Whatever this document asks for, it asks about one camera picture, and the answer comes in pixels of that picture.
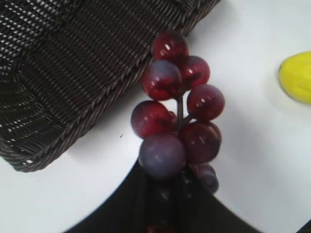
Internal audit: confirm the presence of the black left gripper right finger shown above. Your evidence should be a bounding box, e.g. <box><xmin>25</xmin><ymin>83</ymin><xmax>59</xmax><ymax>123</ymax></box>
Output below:
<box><xmin>181</xmin><ymin>167</ymin><xmax>258</xmax><ymax>233</ymax></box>

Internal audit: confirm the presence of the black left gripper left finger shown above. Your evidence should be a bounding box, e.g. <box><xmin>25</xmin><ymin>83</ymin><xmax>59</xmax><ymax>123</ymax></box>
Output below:
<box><xmin>65</xmin><ymin>161</ymin><xmax>175</xmax><ymax>233</ymax></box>

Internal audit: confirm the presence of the red purple grape bunch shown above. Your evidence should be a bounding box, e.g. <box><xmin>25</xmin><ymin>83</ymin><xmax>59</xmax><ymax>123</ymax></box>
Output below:
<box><xmin>131</xmin><ymin>30</ymin><xmax>225</xmax><ymax>233</ymax></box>

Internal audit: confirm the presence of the dark brown wicker basket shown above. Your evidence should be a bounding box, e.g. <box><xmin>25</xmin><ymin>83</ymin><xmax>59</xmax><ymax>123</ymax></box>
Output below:
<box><xmin>0</xmin><ymin>0</ymin><xmax>218</xmax><ymax>172</ymax></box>

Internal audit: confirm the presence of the yellow lemon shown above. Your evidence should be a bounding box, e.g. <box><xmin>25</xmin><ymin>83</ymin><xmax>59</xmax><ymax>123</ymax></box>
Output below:
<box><xmin>278</xmin><ymin>51</ymin><xmax>311</xmax><ymax>105</ymax></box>

